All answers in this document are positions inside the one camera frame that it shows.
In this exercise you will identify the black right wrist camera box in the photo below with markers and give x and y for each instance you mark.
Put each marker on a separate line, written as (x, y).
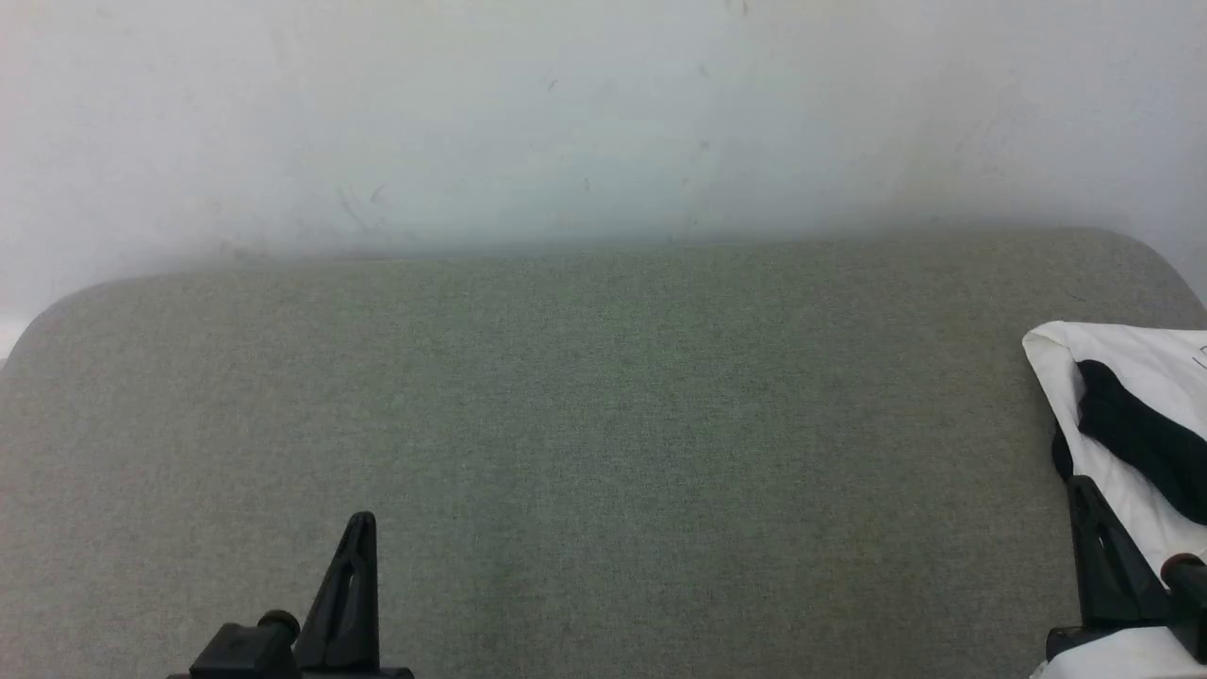
(1190, 589)

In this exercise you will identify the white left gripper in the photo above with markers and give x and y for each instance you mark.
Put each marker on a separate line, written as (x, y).
(358, 674)

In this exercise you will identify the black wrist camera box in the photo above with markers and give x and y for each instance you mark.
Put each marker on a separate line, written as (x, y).
(1190, 589)
(240, 651)

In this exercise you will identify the black and white garment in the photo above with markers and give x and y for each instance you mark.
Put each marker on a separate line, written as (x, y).
(1150, 363)

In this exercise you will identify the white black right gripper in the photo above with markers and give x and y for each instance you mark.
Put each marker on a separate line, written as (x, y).
(1122, 655)

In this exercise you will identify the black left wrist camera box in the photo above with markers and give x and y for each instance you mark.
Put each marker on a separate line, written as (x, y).
(240, 651)

